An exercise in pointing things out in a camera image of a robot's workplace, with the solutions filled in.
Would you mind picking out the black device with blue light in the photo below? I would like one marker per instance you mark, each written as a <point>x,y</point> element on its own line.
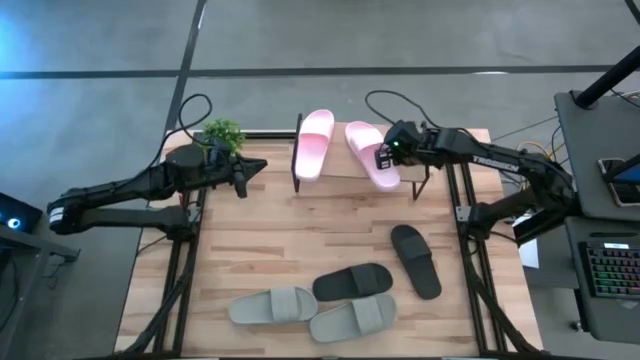
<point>20,212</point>

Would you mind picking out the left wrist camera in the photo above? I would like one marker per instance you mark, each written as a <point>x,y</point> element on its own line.
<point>220,155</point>

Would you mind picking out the small green potted plant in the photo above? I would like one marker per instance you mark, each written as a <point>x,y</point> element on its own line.
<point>225,132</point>

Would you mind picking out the white paper sheet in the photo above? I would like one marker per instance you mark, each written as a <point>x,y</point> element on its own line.
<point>530,255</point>

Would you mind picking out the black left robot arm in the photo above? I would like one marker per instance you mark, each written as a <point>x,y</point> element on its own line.
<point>125,185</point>

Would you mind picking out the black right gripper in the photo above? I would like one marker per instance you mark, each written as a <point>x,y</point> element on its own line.
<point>412,150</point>

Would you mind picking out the wooden shelf with black frame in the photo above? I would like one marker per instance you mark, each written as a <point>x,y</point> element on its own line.
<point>340,170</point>

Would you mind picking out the grey workstation desk top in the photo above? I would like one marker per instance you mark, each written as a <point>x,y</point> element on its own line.
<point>580,150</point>

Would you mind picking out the black smartphone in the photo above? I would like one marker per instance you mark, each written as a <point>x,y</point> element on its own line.
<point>617,192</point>

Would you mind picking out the black round pole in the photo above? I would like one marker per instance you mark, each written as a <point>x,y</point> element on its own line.
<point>607,80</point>

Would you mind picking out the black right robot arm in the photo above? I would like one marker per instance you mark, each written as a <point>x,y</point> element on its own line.
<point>500,162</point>

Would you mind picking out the backlit black keyboard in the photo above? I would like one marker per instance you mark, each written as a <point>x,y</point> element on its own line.
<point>612,272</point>

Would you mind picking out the grey slide sandal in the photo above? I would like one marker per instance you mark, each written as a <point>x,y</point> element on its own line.
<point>350,320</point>
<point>270,305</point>

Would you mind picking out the dark side desk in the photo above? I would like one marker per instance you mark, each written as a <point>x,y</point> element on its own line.
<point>30,242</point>

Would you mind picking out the black control box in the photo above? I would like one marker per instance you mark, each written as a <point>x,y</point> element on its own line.
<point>545,225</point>

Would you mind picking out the pink slide sandal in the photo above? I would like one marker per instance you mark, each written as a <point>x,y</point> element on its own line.
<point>315,145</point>
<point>362,142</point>

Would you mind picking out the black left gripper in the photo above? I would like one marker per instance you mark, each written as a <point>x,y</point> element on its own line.
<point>222,175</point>

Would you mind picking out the grey keyboard shelf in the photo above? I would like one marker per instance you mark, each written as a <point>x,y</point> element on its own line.
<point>615,320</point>

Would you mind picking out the black slide sandal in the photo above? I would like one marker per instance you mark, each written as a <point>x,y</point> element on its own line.
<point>417,265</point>
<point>350,282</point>

